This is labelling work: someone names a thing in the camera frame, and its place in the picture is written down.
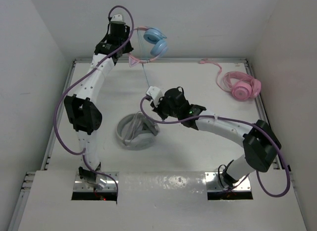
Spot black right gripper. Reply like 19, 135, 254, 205
151, 94, 180, 120

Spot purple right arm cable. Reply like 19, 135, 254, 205
140, 96, 291, 197

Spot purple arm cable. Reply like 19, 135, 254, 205
140, 96, 291, 197
53, 5, 134, 192

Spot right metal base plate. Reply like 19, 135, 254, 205
205, 171, 252, 192

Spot white front cover board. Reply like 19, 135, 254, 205
19, 170, 306, 231

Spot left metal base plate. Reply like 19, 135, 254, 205
73, 173, 119, 192

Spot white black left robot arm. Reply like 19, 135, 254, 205
64, 20, 133, 182

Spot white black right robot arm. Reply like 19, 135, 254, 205
146, 86, 281, 187

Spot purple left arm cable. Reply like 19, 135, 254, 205
53, 5, 134, 192

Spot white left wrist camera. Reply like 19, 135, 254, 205
110, 14, 125, 24

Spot pink headphone cable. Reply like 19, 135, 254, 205
199, 58, 231, 92

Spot white grey headphones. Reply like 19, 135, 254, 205
115, 111, 160, 151

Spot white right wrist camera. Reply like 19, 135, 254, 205
146, 86, 163, 104

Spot metal base plate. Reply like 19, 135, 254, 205
73, 173, 119, 192
205, 171, 252, 192

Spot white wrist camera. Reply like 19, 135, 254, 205
146, 86, 163, 104
110, 14, 125, 24

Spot blue pink cat-ear headphones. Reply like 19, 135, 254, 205
128, 26, 168, 67

